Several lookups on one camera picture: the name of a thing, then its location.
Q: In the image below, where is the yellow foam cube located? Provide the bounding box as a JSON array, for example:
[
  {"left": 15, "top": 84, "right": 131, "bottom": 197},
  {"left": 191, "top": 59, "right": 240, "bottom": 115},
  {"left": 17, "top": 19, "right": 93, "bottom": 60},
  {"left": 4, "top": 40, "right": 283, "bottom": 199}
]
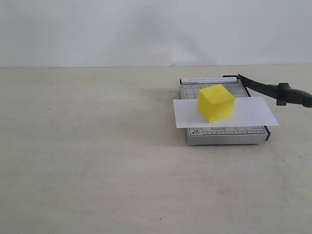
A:
[{"left": 197, "top": 84, "right": 235, "bottom": 123}]

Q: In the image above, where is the white paper sheet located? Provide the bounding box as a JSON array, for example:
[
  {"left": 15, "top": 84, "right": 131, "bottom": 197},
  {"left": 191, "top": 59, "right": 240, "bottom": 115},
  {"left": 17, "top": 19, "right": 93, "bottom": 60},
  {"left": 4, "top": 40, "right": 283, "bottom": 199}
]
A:
[{"left": 173, "top": 97, "right": 279, "bottom": 128}]

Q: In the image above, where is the black cutter blade lever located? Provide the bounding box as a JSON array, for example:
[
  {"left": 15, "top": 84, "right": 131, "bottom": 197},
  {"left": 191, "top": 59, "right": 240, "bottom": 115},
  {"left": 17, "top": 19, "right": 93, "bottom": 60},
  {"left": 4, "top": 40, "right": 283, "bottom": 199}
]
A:
[{"left": 237, "top": 74, "right": 312, "bottom": 108}]

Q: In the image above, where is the grey paper cutter base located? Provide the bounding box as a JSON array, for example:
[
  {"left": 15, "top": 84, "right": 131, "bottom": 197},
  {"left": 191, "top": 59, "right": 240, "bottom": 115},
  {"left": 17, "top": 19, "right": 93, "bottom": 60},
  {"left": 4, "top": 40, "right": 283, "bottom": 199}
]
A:
[{"left": 179, "top": 75, "right": 271, "bottom": 145}]

